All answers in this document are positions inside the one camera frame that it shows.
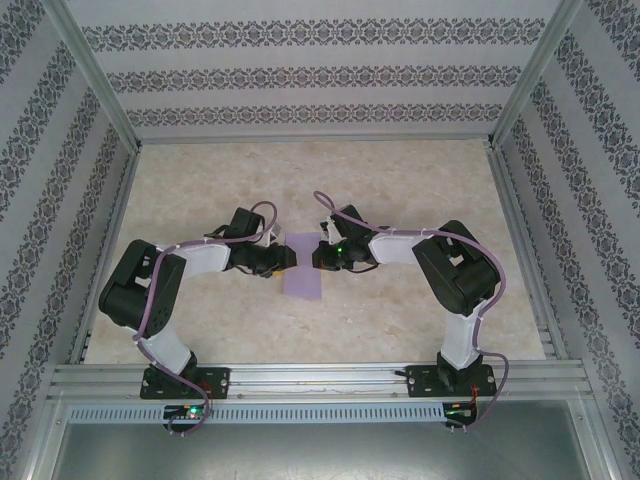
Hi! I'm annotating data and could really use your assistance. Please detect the purple paper sheet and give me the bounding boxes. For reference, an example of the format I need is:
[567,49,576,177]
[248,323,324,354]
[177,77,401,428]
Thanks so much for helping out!
[281,232,324,301]

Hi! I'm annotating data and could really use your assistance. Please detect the grey metal base panel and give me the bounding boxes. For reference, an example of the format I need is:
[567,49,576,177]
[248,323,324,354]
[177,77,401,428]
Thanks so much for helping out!
[49,422,606,480]

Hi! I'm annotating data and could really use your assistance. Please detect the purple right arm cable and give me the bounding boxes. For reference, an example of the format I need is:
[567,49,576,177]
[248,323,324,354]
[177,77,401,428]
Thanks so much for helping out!
[312,189,512,436]

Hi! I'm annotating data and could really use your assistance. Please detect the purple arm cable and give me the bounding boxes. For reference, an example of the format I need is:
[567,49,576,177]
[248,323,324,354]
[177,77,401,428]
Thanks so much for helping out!
[312,189,512,436]
[132,200,280,439]

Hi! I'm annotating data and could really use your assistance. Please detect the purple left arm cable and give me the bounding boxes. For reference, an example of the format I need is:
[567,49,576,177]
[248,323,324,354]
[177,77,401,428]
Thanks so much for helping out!
[132,200,280,439]

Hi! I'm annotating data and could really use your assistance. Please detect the aluminium mounting rail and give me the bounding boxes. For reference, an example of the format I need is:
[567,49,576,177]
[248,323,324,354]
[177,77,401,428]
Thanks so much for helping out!
[47,359,590,402]

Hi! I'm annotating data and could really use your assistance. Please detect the aluminium table edge rail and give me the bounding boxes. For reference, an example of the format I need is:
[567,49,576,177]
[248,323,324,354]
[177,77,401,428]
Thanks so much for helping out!
[68,147,146,365]
[485,144,571,361]
[135,132,496,147]

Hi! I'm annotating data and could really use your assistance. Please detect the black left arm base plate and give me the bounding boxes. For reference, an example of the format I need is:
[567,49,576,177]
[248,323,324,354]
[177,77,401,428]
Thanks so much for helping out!
[141,366,232,401]

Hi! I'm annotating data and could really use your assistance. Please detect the slotted grey cable duct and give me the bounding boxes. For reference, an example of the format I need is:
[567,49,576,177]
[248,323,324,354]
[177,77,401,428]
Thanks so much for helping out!
[67,402,447,425]

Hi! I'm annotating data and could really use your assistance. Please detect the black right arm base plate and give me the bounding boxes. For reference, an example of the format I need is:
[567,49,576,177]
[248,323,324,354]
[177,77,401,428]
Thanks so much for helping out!
[407,364,498,400]

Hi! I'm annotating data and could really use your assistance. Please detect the aluminium frame post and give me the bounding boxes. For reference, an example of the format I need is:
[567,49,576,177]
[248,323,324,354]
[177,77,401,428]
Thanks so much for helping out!
[19,394,69,480]
[569,399,621,480]
[487,0,586,149]
[47,0,144,152]

